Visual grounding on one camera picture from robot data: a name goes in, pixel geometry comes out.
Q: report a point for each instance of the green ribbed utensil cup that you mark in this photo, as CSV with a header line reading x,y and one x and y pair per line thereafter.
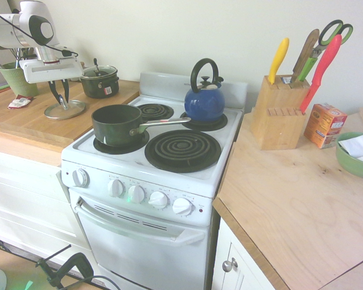
x,y
16,81

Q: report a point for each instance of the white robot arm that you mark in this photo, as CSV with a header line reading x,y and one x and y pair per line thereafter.
x,y
30,18

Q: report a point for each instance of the white cabinet with knob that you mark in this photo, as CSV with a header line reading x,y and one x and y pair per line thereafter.
x,y
245,272

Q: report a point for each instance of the black clamp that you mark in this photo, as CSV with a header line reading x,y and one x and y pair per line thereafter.
x,y
75,266

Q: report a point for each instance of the white electric stove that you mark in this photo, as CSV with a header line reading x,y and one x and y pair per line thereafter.
x,y
139,235

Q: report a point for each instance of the white stove knob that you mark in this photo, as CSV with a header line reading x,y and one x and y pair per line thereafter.
x,y
158,199
136,194
80,178
116,188
183,206

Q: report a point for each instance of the silver cabinet knob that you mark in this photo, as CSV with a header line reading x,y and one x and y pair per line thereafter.
x,y
229,265

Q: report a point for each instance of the large coil burner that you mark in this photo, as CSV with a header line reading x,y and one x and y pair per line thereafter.
x,y
183,151

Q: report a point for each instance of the wooden knife block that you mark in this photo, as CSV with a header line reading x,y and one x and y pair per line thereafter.
x,y
278,121

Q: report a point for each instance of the white drawer cabinet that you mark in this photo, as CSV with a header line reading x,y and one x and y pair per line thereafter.
x,y
24,199

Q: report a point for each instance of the green and black scissors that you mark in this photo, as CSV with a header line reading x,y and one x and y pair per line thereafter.
x,y
326,36

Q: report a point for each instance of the white cloth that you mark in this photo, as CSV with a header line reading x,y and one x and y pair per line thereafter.
x,y
358,145

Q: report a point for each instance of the green bowl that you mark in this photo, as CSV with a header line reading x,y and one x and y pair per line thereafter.
x,y
351,166

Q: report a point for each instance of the red knife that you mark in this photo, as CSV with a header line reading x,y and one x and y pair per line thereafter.
x,y
323,66

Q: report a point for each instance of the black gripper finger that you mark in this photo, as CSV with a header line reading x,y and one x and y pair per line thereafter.
x,y
54,92
67,90

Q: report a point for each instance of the orange baking soda box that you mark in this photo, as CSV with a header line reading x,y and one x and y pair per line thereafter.
x,y
323,127

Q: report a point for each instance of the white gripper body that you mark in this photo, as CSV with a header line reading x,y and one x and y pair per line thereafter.
x,y
48,71

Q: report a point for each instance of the black pot with glass lid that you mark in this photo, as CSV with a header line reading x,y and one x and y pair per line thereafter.
x,y
98,86

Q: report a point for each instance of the small coil burner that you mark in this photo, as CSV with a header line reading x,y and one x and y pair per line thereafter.
x,y
199,125
157,111
145,139

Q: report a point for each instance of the red and white packet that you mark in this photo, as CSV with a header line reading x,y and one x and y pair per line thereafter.
x,y
19,102

